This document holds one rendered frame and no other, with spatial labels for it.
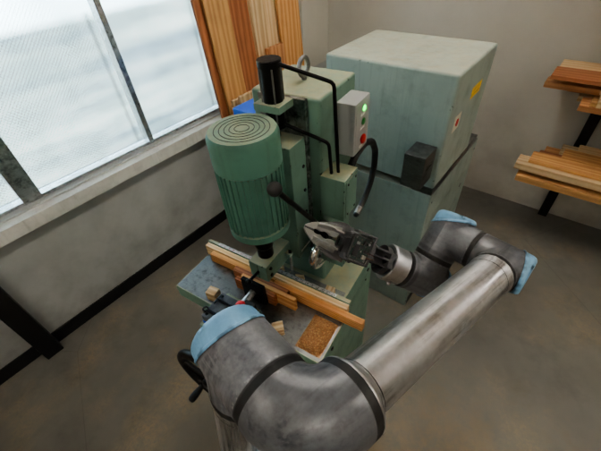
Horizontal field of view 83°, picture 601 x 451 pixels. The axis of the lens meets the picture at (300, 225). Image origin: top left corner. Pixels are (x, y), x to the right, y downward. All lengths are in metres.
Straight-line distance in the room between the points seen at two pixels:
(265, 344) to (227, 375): 0.06
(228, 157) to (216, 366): 0.46
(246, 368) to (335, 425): 0.12
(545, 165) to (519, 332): 1.03
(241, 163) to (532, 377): 1.94
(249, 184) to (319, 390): 0.52
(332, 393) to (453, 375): 1.73
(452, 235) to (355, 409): 0.51
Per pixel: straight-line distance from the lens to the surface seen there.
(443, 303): 0.62
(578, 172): 2.63
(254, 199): 0.85
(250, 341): 0.48
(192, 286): 1.31
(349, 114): 0.99
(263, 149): 0.78
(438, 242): 0.85
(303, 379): 0.45
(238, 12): 2.50
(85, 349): 2.56
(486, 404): 2.14
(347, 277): 1.37
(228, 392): 0.48
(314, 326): 1.10
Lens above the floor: 1.87
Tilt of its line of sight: 42 degrees down
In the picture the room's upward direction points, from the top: 5 degrees counter-clockwise
